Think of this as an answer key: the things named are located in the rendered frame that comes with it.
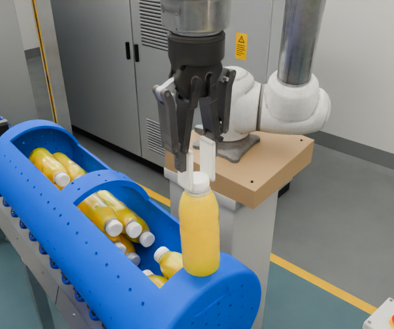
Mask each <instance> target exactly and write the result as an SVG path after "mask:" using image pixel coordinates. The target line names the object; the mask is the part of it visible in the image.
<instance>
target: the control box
mask: <svg viewBox="0 0 394 329"><path fill-rule="evenodd" d="M393 315H394V300H393V299H392V298H388V299H387V300H386V301H385V302H384V303H383V304H382V305H381V306H380V307H379V308H378V309H377V310H376V311H375V312H374V313H373V314H372V315H371V316H370V317H369V318H368V319H367V320H366V321H365V322H364V324H363V329H394V324H393V323H392V320H391V319H392V316H393Z"/></svg>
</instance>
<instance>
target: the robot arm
mask: <svg viewBox="0 0 394 329"><path fill-rule="evenodd" d="M325 4H326V0H286V2H285V9H284V20H283V26H282V37H281V43H280V54H279V60H278V70H277V71H275V72H274V73H272V74H271V76H270V78H269V81H268V83H267V84H260V83H259V82H256V81H254V77H253V76H252V75H251V74H250V73H249V72H248V71H247V70H245V69H243V68H240V67H235V66H229V67H225V66H223V65H222V63H221V60H222V59H223V58H224V56H225V32H224V31H223V30H224V29H227V28H228V27H229V26H230V25H231V15H232V0H160V5H161V24H162V26H163V27H164V28H165V29H167V30H169V32H168V33H167V45H168V57H169V60H170V62H171V70H170V73H169V79H168V80H167V81H166V82H165V83H164V84H163V85H161V86H159V85H155V86H154V87H153V88H152V92H153V94H154V96H155V98H156V100H157V107H158V113H159V125H160V132H161V144H162V148H164V149H166V150H167V151H169V152H171V153H172V154H174V167H175V169H176V170H177V171H178V185H179V186H181V187H182V188H183V189H185V190H186V191H188V192H189V193H190V192H192V191H193V151H191V150H190V149H189V143H190V138H191V129H192V124H193V115H194V110H195V109H196V108H197V105H198V101H199V107H200V111H201V119H202V124H203V125H196V126H195V132H196V133H197V134H199V135H201V136H200V137H199V138H200V139H198V140H196V141H194V142H193V149H198V150H200V172H204V173H206V174H208V176H209V179H210V181H215V169H216V157H217V156H218V157H221V158H223V159H226V160H228V161H229V162H231V163H238V162H239V161H240V158H241V157H242V156H243V155H244V154H245V153H246V152H247V151H248V150H249V149H250V148H251V147H252V146H253V145H255V144H256V143H258V142H260V136H258V135H256V134H250V132H254V131H261V132H266V133H273V134H287V135H302V134H310V133H314V132H316V131H319V130H320V129H321V128H323V127H325V126H326V124H327V121H328V119H329V114H330V110H331V101H330V99H329V96H328V94H327V93H326V92H325V91H324V90H323V89H322V88H319V83H318V79H317V78H316V77H315V76H314V74H313V73H312V69H313V65H314V59H315V55H316V48H317V45H318V38H319V34H320V28H321V21H322V18H323V13H324V10H325ZM174 89H175V90H176V94H174ZM174 98H175V102H176V104H177V106H176V105H175V102H174Z"/></svg>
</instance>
